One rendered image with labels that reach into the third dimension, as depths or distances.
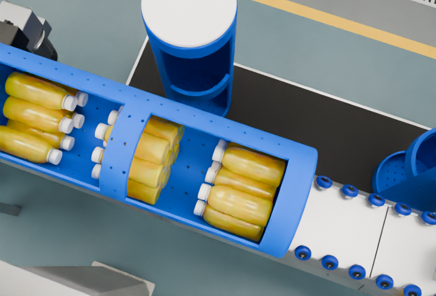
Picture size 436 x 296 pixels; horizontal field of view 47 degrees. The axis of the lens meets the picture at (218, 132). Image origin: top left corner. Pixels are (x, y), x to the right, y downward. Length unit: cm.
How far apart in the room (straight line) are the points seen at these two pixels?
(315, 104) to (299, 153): 118
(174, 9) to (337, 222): 76
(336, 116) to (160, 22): 113
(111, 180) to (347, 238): 67
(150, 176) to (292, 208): 36
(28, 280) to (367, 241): 88
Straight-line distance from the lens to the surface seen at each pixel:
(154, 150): 120
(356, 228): 146
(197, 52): 147
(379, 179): 231
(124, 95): 122
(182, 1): 150
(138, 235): 237
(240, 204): 121
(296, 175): 113
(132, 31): 264
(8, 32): 161
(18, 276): 127
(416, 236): 151
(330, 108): 235
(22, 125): 145
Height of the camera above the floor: 233
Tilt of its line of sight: 75 degrees down
